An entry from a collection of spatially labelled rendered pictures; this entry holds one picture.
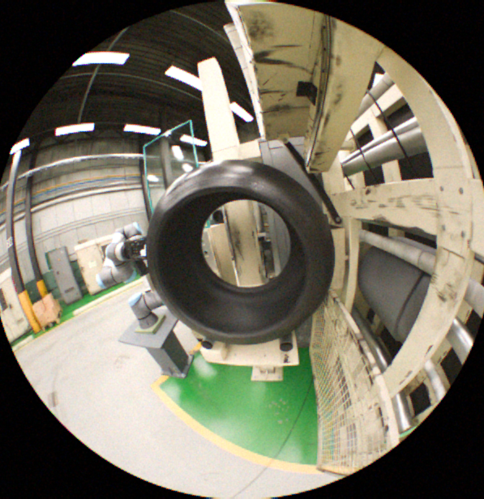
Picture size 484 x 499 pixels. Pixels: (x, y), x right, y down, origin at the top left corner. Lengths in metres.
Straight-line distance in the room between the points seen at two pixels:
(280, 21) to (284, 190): 0.35
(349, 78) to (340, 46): 0.08
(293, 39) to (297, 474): 1.69
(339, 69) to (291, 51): 0.10
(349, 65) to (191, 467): 1.81
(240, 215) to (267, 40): 0.64
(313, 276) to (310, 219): 0.13
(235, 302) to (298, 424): 1.04
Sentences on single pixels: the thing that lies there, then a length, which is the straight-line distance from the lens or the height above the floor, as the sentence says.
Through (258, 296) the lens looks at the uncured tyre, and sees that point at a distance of 0.69.
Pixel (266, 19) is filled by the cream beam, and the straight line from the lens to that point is 0.35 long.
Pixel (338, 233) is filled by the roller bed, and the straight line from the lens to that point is 0.69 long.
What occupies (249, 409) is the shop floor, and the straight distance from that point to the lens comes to 1.38.
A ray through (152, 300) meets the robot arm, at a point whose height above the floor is 0.84.
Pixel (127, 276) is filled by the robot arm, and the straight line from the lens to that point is 0.86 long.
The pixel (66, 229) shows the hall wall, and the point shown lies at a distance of 8.41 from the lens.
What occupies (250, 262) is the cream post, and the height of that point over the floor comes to 1.08.
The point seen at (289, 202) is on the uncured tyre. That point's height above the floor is 1.33.
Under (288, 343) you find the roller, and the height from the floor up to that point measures 0.92.
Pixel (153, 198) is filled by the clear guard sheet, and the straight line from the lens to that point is 1.45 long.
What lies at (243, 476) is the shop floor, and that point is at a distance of 1.36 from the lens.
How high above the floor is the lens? 1.32
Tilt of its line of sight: 13 degrees down
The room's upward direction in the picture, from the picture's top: 11 degrees counter-clockwise
